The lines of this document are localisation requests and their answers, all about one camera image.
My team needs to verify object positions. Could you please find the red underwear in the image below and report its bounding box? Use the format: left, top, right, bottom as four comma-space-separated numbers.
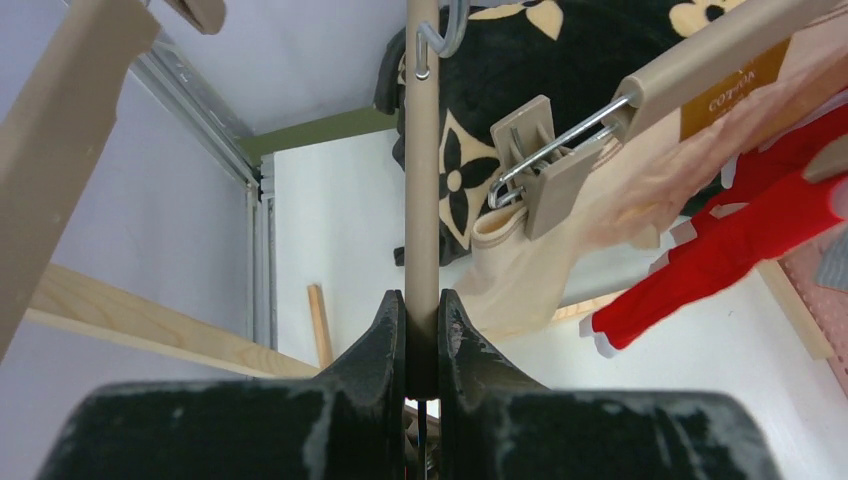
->
579, 105, 847, 358

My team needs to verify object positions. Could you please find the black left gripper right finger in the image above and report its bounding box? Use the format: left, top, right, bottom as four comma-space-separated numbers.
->
438, 289, 780, 479

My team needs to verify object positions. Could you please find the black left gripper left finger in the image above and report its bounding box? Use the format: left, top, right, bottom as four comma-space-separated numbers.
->
38, 290, 406, 479

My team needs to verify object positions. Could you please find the black floral plush pillow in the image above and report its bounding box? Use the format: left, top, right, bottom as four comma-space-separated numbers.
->
372, 0, 848, 268

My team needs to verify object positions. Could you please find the beige underwear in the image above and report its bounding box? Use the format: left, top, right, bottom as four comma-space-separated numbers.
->
455, 55, 847, 340

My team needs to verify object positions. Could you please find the wooden clothes rack frame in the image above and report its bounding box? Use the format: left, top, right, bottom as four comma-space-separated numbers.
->
24, 261, 836, 378

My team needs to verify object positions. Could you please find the wooden hanger with red underwear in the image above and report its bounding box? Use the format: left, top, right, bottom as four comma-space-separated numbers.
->
802, 135, 848, 184

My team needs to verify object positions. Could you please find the pink perforated plastic basket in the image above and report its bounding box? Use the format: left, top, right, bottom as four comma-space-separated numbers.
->
779, 226, 847, 394

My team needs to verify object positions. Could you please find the wooden hanger with beige underwear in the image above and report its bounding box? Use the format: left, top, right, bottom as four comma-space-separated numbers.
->
487, 1, 847, 240

